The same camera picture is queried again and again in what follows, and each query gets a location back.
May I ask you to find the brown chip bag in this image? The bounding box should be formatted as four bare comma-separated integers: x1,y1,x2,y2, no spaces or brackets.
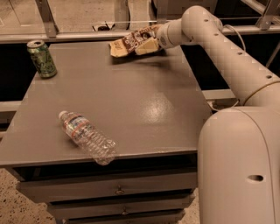
109,24,161,58

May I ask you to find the metal window railing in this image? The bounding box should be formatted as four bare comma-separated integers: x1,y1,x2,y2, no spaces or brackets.
0,0,279,43

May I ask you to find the green soda can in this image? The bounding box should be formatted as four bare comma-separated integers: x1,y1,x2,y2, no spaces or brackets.
27,40,57,79

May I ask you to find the grey drawer cabinet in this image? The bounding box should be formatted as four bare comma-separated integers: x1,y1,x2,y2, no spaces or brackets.
0,42,211,224

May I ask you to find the white cable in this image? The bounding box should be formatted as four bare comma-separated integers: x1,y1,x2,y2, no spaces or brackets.
207,24,247,113

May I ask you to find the clear plastic water bottle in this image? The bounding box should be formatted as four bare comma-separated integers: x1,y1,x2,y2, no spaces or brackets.
59,111,116,165

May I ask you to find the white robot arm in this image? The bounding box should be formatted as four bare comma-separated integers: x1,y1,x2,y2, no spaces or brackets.
156,5,280,224

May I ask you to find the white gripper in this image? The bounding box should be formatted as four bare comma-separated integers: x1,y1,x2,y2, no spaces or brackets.
135,19,192,55

